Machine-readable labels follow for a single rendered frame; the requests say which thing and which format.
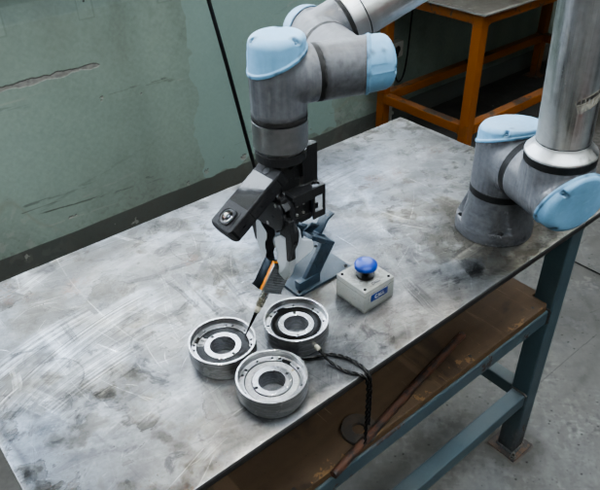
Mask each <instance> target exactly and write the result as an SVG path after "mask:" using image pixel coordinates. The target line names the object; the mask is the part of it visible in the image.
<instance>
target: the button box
mask: <svg viewBox="0 0 600 490"><path fill-rule="evenodd" d="M393 286H394V276H393V275H392V274H390V273H388V272H387V271H385V270H384V269H382V268H381V267H379V266H378V267H377V270H376V271H375V272H373V273H369V275H363V274H362V273H361V272H358V271H357V270H356V269H355V268H354V264H353V265H351V266H350V267H348V268H346V269H344V270H342V271H341V272H340V273H338V274H337V275H336V294H337V295H338V296H340V297H341V298H343V299H344V300H346V301H347V302H349V303H350V304H351V305H353V306H354V307H356V308H357V309H358V310H360V311H361V312H363V313H364V314H365V313H366V312H368V311H370V310H371V309H373V308H375V307H376V306H378V305H379V304H380V303H382V302H383V301H385V300H386V299H388V298H390V297H392V296H393Z"/></svg>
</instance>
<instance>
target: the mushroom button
mask: <svg viewBox="0 0 600 490"><path fill-rule="evenodd" d="M354 268H355V269H356V270H357V271H358V272H361V273H362V274H363V275H369V273H373V272H375V271H376V270H377V262H376V260H375V259H374V258H371V257H360V258H358V259H357V260H356V261H354Z"/></svg>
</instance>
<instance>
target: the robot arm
mask: <svg viewBox="0 0 600 490"><path fill-rule="evenodd" d="M426 1H428V0H327V1H325V2H324V3H322V4H320V5H319V6H315V5H307V4H306V5H300V6H297V7H295V8H294V9H293V10H292V11H291V12H290V13H288V15H287V16H286V18H285V20H284V24H283V27H278V26H271V27H266V28H262V29H259V30H257V31H255V32H254V33H252V34H251V35H250V37H249V38H248V41H247V51H246V58H247V67H246V75H247V77H248V85H249V97H250V111H251V124H252V136H253V146H254V148H255V159H256V161H257V162H258V164H257V166H256V167H255V168H254V169H253V170H252V172H251V173H250V174H249V175H248V176H247V178H246V179H245V180H244V181H243V182H242V184H241V185H240V186H239V187H238V188H237V190H236V191H235V192H234V193H233V194H232V196H231V197H230V198H229V199H228V201H227V202H226V203H225V204H224V205H223V207H222V208H221V209H220V210H219V211H218V213H217V214H216V215H215V216H214V217H213V219H212V220H211V221H212V224H213V226H214V227H215V228H216V229H217V230H218V231H219V232H220V233H222V234H223V235H225V236H226V237H227V238H229V239H230V240H232V241H235V242H237V241H240V240H241V238H242V237H243V236H244V235H245V233H246V232H247V231H248V230H249V229H250V227H253V231H254V234H255V238H256V239H257V241H258V245H259V248H260V251H261V253H262V256H263V258H264V259H265V258H272V259H275V257H274V253H273V252H274V249H275V248H277V252H278V258H277V261H278V265H279V266H278V273H279V274H280V275H281V276H282V277H283V278H284V280H288V279H289V278H290V276H291V275H292V273H293V271H294V268H295V265H296V263H298V262H299V261H300V260H301V259H303V258H304V257H305V256H306V255H307V254H309V253H310V252H311V250H312V248H313V241H312V240H311V239H304V238H301V234H300V229H299V228H298V227H297V225H296V224H297V223H302V222H304V221H306V220H308V219H310V218H311V217H312V219H313V220H315V219H317V218H319V217H321V216H323V215H325V214H326V184H325V183H323V182H321V181H320V180H318V177H317V142H316V141H314V140H308V113H307V104H308V103H312V102H319V101H325V100H331V99H338V98H343V97H349V96H355V95H361V94H364V95H368V94H369V93H371V92H376V91H380V90H385V89H387V88H389V87H390V86H391V85H392V84H393V83H394V81H395V78H396V74H397V55H396V51H395V48H394V45H393V43H392V41H391V39H390V38H389V37H388V36H387V35H385V34H383V33H375V32H377V31H378V30H380V29H381V28H383V27H385V26H386V25H388V24H390V23H391V22H393V21H395V20H396V19H398V18H400V17H402V16H403V15H405V14H407V13H408V12H410V11H412V10H413V9H415V8H417V7H418V6H420V5H422V4H423V3H425V2H426ZM373 33H374V34H373ZM599 107H600V0H557V5H556V11H555V17H554V23H553V28H552V35H551V41H550V47H549V53H548V60H547V71H546V76H545V82H544V89H543V95H542V101H541V107H540V113H539V118H538V119H536V118H533V117H529V116H523V115H501V116H495V117H491V118H488V119H486V120H485V121H483V122H482V123H481V124H480V126H479V128H478V132H477V137H476V147H475V154H474V160H473V166H472V173H471V179H470V185H469V189H468V191H467V193H466V194H465V196H464V198H463V200H462V201H461V203H460V205H459V207H458V209H457V211H456V216H455V226H456V228H457V230H458V231H459V232H460V233H461V234H462V235H463V236H464V237H466V238H467V239H469V240H471V241H473V242H475V243H477V244H480V245H484V246H489V247H498V248H505V247H512V246H517V245H520V244H522V243H524V242H525V241H527V240H528V239H529V238H530V236H531V234H532V230H533V225H534V220H535V221H536V222H537V223H540V224H542V225H544V226H545V227H546V228H548V229H551V230H554V231H565V230H569V229H572V228H576V227H578V226H580V225H581V224H583V223H584V222H586V221H587V220H588V219H589V218H590V217H592V216H593V215H594V214H595V213H596V212H597V211H598V209H599V208H600V174H597V173H596V167H597V163H598V159H599V149H598V147H597V146H596V145H595V144H594V143H593V142H592V138H593V134H594V129H595V125H596V121H597V117H598V112H599ZM316 184H318V186H316V187H313V188H312V186H311V185H316ZM320 194H321V195H322V208H321V209H319V210H317V211H315V209H316V208H318V201H315V196H317V195H320ZM533 218H534V219H533Z"/></svg>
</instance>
